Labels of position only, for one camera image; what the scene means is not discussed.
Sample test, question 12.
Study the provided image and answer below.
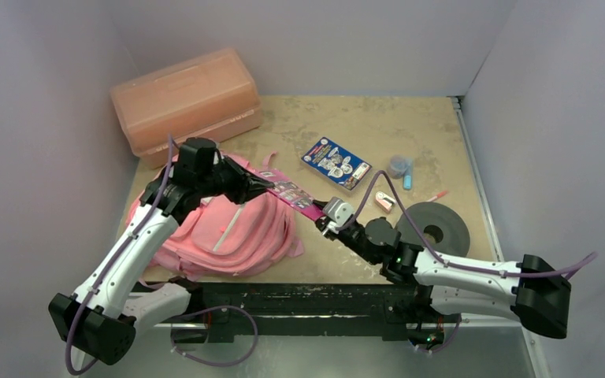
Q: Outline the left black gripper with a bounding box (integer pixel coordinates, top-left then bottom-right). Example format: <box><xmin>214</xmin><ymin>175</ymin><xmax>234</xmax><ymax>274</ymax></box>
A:
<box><xmin>197</xmin><ymin>154</ymin><xmax>274</xmax><ymax>206</ymax></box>

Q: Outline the magenta thin book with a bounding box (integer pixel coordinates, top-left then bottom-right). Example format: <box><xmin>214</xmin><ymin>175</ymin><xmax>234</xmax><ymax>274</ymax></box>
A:
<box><xmin>257</xmin><ymin>169</ymin><xmax>324</xmax><ymax>221</ymax></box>

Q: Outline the pink student backpack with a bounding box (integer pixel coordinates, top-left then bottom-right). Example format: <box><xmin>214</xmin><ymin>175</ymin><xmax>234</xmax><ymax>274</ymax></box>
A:
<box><xmin>124</xmin><ymin>151</ymin><xmax>306</xmax><ymax>291</ymax></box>

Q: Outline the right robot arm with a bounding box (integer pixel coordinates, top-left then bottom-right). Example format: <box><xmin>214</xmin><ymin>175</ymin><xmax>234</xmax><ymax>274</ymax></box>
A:
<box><xmin>314</xmin><ymin>217</ymin><xmax>572</xmax><ymax>339</ymax></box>

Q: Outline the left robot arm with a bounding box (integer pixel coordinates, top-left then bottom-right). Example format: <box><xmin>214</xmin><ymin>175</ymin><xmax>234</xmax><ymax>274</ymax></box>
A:
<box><xmin>48</xmin><ymin>138</ymin><xmax>274</xmax><ymax>376</ymax></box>

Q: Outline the pink white stapler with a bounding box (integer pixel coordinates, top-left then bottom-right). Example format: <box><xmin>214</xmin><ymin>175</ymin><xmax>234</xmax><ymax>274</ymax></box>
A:
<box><xmin>374</xmin><ymin>191</ymin><xmax>396</xmax><ymax>213</ymax></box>

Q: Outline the blue comic book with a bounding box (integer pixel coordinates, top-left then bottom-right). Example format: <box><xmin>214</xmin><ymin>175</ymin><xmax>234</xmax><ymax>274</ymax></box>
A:
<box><xmin>301</xmin><ymin>137</ymin><xmax>373</xmax><ymax>191</ymax></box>

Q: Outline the red pink pen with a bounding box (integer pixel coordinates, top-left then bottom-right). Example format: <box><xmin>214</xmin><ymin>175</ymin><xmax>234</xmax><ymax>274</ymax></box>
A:
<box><xmin>428</xmin><ymin>191</ymin><xmax>448</xmax><ymax>202</ymax></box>

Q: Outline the orange translucent plastic box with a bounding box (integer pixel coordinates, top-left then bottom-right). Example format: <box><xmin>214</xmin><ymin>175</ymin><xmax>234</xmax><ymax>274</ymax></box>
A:
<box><xmin>109</xmin><ymin>48</ymin><xmax>263</xmax><ymax>169</ymax></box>

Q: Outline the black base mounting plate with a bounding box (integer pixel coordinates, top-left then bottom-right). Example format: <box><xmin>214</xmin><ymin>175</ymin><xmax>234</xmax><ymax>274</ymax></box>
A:
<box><xmin>155</xmin><ymin>283</ymin><xmax>458</xmax><ymax>347</ymax></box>

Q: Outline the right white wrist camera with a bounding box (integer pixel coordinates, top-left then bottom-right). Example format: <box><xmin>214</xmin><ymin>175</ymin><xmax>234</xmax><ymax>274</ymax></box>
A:
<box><xmin>322</xmin><ymin>197</ymin><xmax>355</xmax><ymax>233</ymax></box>

